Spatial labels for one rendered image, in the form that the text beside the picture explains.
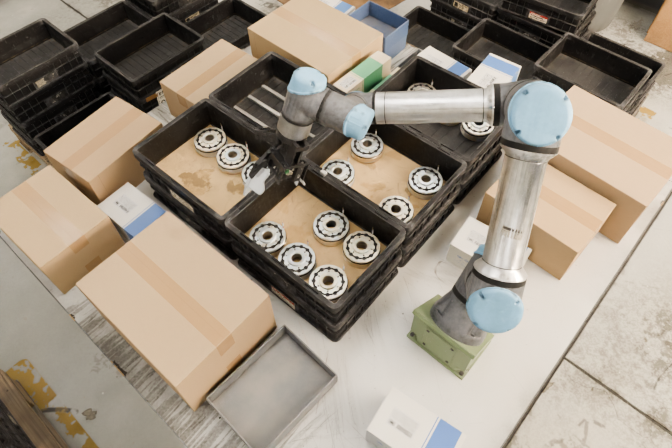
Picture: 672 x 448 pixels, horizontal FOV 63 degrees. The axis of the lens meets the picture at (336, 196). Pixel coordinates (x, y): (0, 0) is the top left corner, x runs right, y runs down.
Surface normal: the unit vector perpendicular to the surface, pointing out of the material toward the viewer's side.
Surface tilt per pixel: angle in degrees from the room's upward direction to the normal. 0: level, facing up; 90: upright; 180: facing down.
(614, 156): 0
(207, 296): 0
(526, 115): 46
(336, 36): 0
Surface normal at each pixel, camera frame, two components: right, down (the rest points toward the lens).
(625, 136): -0.01, -0.59
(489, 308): -0.21, 0.39
